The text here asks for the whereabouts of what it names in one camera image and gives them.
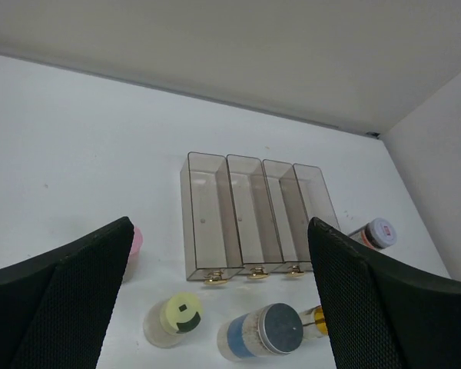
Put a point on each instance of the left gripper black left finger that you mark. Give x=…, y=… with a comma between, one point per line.
x=55, y=308

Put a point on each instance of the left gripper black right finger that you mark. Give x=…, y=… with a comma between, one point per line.
x=380, y=312

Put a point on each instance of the white-lid red-label jar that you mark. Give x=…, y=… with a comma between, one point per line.
x=378, y=234

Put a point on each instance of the blue-label silver-lid jar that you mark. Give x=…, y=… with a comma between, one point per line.
x=272, y=331

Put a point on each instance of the pink-lid spice jar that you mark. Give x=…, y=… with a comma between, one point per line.
x=133, y=256

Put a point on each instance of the yellow-lid spice jar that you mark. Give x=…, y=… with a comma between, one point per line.
x=169, y=321

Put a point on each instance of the clear bin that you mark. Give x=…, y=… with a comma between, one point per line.
x=291, y=217
x=211, y=240
x=256, y=223
x=315, y=194

